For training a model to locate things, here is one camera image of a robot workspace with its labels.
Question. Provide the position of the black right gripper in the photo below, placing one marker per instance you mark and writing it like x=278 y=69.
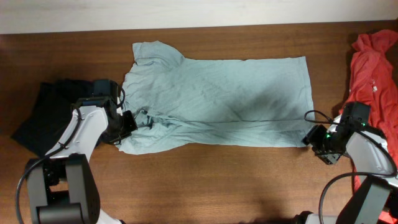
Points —
x=313 y=137

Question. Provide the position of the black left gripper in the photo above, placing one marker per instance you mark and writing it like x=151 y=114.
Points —
x=131 y=125

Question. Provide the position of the light blue t-shirt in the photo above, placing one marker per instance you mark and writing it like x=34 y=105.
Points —
x=178 y=101

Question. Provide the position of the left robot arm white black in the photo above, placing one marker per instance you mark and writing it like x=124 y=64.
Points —
x=61 y=185

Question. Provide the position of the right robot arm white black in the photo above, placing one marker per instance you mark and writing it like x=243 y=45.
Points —
x=352 y=136

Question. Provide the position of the dark navy folded garment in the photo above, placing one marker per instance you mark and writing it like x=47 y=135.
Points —
x=51 y=114

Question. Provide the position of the red t-shirt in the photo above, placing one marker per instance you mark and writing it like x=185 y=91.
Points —
x=371 y=83

